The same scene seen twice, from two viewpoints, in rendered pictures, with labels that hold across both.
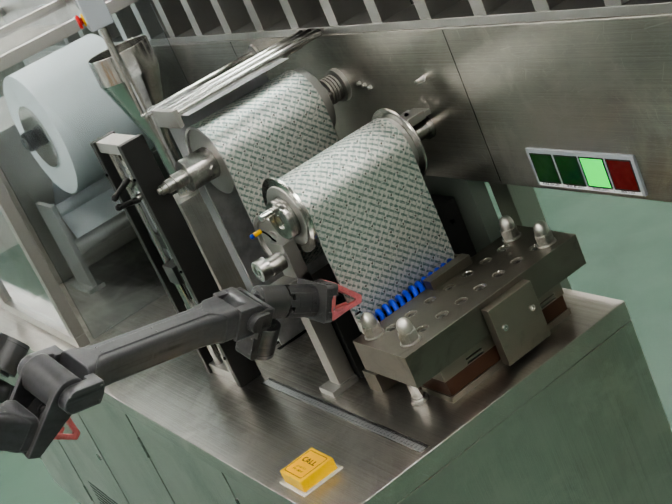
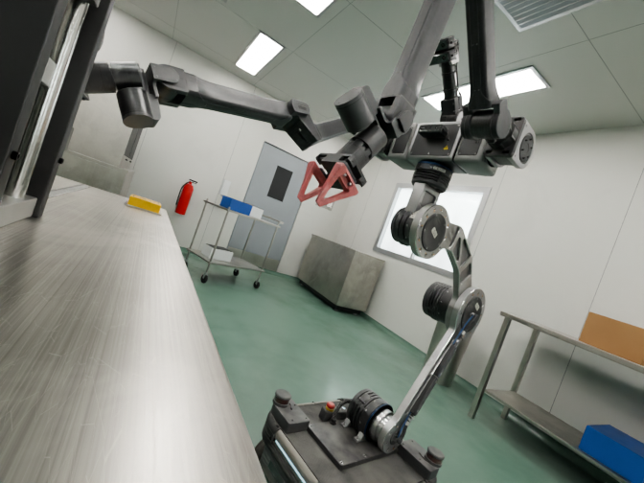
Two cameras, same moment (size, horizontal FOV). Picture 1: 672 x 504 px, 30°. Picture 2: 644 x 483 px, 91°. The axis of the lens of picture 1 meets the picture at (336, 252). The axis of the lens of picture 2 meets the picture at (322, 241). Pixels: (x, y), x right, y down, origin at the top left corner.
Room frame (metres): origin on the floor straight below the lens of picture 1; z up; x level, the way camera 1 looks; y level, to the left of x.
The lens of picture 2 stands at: (2.66, 0.57, 0.99)
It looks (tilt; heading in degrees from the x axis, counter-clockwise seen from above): 1 degrees down; 175
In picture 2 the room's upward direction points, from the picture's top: 20 degrees clockwise
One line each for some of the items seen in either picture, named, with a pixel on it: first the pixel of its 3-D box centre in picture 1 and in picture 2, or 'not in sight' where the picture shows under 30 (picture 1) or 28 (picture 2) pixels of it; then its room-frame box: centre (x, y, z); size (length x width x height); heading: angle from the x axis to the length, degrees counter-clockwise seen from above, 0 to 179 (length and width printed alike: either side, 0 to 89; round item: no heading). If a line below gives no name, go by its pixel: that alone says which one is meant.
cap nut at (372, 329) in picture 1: (369, 323); not in sight; (1.95, 0.00, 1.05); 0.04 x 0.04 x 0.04
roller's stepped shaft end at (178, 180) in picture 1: (171, 184); not in sight; (2.26, 0.23, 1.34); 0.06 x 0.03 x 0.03; 115
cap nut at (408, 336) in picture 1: (405, 329); not in sight; (1.87, -0.05, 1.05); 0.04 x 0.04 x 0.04
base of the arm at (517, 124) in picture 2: not in sight; (499, 131); (1.75, 1.03, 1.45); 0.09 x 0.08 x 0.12; 35
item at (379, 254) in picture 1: (391, 252); not in sight; (2.07, -0.09, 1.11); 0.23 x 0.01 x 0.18; 115
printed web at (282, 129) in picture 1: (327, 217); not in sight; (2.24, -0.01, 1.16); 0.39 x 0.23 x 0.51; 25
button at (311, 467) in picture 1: (308, 469); (145, 203); (1.83, 0.19, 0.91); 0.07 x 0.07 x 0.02; 25
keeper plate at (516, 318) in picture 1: (517, 322); not in sight; (1.90, -0.23, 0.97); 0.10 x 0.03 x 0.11; 115
